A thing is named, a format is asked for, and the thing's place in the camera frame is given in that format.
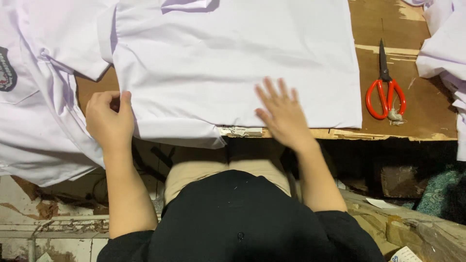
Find person's right hand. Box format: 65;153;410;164
254;76;316;153

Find person's left hand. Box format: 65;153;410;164
85;90;135;153

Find plain white shirt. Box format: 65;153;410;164
98;0;363;150

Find white paper label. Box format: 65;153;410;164
219;125;264;138

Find white shirt with badge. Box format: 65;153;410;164
0;0;120;188

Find person's beige trousers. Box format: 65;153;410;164
163;136;292;205

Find clump of loose thread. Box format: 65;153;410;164
387;108;407;126

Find person's black top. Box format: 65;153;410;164
96;169;386;262

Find dark embroidered badge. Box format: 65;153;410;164
0;46;18;92

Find small white paper slip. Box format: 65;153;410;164
365;197;398;210

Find brown wooden block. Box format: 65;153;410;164
380;165;431;199

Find teal patterned cloth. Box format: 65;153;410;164
402;164;466;220

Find brown cardboard heap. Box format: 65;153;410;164
340;188;466;262

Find heap of white garments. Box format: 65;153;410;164
402;0;466;162

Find printed white paper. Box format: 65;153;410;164
390;246;424;262

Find red-handled scissors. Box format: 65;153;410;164
365;38;407;121

